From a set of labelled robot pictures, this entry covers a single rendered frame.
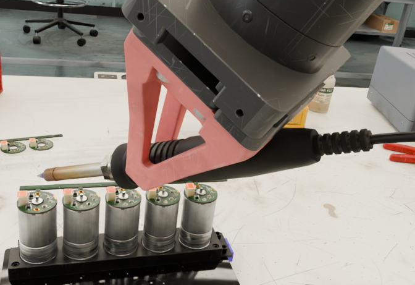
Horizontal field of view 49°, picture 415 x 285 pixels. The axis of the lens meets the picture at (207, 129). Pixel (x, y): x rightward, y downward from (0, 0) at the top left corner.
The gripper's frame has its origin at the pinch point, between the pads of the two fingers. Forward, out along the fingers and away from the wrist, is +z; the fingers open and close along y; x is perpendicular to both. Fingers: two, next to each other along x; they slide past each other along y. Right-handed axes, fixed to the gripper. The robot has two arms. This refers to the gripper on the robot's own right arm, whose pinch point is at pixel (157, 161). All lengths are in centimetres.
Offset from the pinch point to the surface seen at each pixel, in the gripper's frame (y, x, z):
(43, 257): 0.0, -2.1, 13.0
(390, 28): -503, -1, 79
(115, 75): -40, -23, 28
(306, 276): -12.3, 12.3, 7.9
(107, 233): -3.4, -0.4, 10.8
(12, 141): -12.8, -16.7, 23.7
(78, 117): -22.4, -16.2, 23.6
